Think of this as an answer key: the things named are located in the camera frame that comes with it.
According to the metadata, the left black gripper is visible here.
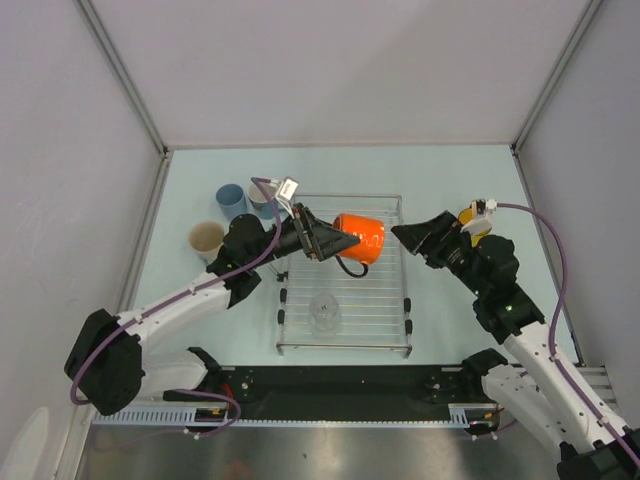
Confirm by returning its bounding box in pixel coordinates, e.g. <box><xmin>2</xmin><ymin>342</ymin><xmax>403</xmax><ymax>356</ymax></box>
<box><xmin>246</xmin><ymin>202</ymin><xmax>357</xmax><ymax>269</ymax></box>

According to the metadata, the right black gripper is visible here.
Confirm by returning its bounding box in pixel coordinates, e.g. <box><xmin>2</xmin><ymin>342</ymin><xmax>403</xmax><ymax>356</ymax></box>
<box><xmin>391</xmin><ymin>210</ymin><xmax>488</xmax><ymax>297</ymax></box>

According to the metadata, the orange ceramic mug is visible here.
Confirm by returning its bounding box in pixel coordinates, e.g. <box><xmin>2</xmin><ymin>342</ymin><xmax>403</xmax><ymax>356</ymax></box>
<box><xmin>333</xmin><ymin>213</ymin><xmax>385</xmax><ymax>278</ymax></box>

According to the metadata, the yellow ceramic mug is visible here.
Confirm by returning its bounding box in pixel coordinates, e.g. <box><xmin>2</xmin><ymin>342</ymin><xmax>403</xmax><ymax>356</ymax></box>
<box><xmin>458</xmin><ymin>208</ymin><xmax>491</xmax><ymax>247</ymax></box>

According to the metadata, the clear glass cup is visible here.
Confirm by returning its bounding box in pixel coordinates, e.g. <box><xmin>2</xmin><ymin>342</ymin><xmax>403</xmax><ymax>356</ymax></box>
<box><xmin>308</xmin><ymin>294</ymin><xmax>342</xmax><ymax>336</ymax></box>

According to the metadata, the blue textured ceramic mug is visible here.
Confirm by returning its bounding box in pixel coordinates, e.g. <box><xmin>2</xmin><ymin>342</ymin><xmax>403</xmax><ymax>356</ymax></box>
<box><xmin>248</xmin><ymin>183</ymin><xmax>276</xmax><ymax>220</ymax></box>

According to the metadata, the blue-grey plastic tumbler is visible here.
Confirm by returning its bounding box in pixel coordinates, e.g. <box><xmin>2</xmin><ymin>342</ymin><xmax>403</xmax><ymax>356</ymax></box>
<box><xmin>215</xmin><ymin>183</ymin><xmax>248</xmax><ymax>221</ymax></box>

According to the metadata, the beige ceramic mug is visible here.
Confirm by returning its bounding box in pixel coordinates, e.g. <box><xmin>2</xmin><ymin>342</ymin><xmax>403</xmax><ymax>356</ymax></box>
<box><xmin>187</xmin><ymin>221</ymin><xmax>225</xmax><ymax>264</ymax></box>

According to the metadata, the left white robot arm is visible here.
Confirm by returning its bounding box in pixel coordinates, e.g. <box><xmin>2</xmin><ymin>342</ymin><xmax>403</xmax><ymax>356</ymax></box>
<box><xmin>64</xmin><ymin>203</ymin><xmax>360</xmax><ymax>415</ymax></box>

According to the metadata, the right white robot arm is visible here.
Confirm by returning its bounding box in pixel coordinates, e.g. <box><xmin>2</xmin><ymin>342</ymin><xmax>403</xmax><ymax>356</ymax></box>
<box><xmin>391</xmin><ymin>211</ymin><xmax>639</xmax><ymax>479</ymax></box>

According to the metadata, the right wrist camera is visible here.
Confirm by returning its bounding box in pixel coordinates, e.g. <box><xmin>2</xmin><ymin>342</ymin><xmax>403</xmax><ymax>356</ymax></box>
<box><xmin>460</xmin><ymin>199</ymin><xmax>498</xmax><ymax>236</ymax></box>

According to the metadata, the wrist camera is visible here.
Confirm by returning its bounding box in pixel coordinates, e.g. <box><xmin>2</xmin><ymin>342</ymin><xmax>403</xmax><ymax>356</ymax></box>
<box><xmin>269</xmin><ymin>177</ymin><xmax>299</xmax><ymax>214</ymax></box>
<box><xmin>460</xmin><ymin>199</ymin><xmax>498</xmax><ymax>236</ymax></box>

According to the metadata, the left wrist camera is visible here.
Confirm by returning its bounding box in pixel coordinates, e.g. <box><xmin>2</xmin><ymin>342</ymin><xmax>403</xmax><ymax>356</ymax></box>
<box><xmin>269</xmin><ymin>177</ymin><xmax>299</xmax><ymax>214</ymax></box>

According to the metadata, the metal wire dish rack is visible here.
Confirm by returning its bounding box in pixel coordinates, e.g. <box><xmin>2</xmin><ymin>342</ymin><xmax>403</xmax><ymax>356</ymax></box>
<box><xmin>275</xmin><ymin>194</ymin><xmax>413</xmax><ymax>358</ymax></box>

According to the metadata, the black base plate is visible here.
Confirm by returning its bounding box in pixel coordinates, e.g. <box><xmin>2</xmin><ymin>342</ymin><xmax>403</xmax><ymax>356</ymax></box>
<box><xmin>197</xmin><ymin>365</ymin><xmax>495</xmax><ymax>422</ymax></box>

